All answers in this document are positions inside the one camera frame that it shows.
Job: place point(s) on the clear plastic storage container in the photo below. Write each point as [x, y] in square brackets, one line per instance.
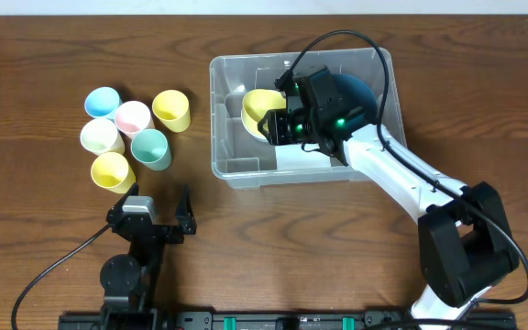
[242, 161]

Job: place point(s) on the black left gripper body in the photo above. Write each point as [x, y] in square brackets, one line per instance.
[159, 232]

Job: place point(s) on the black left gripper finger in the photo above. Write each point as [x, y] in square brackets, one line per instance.
[184, 213]
[132, 191]

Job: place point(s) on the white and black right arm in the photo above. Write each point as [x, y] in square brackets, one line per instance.
[465, 241]

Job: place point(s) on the yellow plastic cup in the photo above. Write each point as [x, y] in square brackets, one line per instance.
[112, 172]
[172, 108]

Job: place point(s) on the yellow small bowl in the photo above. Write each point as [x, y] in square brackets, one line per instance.
[257, 102]

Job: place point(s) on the green plastic cup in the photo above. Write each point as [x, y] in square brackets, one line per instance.
[152, 148]

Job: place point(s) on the light blue plastic cup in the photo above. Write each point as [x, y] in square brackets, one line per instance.
[102, 103]

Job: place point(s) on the white plastic cup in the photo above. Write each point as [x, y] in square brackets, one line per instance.
[100, 136]

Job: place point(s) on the white small bowl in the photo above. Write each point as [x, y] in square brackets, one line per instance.
[256, 136]

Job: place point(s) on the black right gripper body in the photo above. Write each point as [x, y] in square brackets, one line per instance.
[272, 126]

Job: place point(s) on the pink plastic cup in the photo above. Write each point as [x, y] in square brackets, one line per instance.
[133, 117]

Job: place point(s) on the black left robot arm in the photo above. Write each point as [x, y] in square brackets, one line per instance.
[129, 280]

